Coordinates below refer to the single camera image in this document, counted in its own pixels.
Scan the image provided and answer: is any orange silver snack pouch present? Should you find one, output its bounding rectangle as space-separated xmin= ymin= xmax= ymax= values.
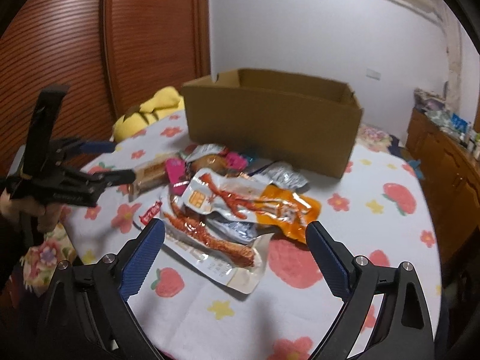
xmin=181 ymin=168 xmax=321 ymax=244

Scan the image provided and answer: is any person's left hand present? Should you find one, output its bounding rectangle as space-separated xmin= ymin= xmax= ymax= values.
xmin=1 ymin=189 xmax=63 ymax=233

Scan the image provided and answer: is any clear wrapped bread snack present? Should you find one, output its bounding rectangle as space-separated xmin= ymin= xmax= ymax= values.
xmin=128 ymin=156 xmax=168 ymax=201

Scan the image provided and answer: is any floral quilt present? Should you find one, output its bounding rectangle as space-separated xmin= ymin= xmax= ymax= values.
xmin=20 ymin=223 xmax=77 ymax=297

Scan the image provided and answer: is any pink snack wrapper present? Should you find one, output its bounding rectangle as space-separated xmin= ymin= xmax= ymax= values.
xmin=165 ymin=158 xmax=191 ymax=196

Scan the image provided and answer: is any yellow plush toy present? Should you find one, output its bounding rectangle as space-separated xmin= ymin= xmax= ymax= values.
xmin=112 ymin=86 xmax=185 ymax=143

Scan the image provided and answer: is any brown louvered wardrobe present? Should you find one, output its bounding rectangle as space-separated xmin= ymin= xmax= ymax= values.
xmin=1 ymin=0 xmax=210 ymax=172

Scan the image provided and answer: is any white spicy stick snack pack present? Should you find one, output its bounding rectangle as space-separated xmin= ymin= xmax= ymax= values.
xmin=138 ymin=194 xmax=275 ymax=295

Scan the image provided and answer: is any wooden dresser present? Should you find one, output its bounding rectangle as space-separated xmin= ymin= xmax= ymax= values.
xmin=406 ymin=109 xmax=479 ymax=269

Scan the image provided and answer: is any silver foil snack packet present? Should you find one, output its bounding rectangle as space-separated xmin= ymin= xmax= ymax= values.
xmin=259 ymin=162 xmax=308 ymax=191

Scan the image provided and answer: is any brown cardboard box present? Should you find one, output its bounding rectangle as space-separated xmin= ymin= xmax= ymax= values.
xmin=181 ymin=68 xmax=364 ymax=179

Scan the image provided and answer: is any clutter on dresser top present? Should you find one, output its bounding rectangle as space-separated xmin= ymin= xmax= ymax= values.
xmin=413 ymin=88 xmax=479 ymax=161

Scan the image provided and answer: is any white wall socket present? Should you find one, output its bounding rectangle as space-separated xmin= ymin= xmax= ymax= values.
xmin=366 ymin=68 xmax=382 ymax=80

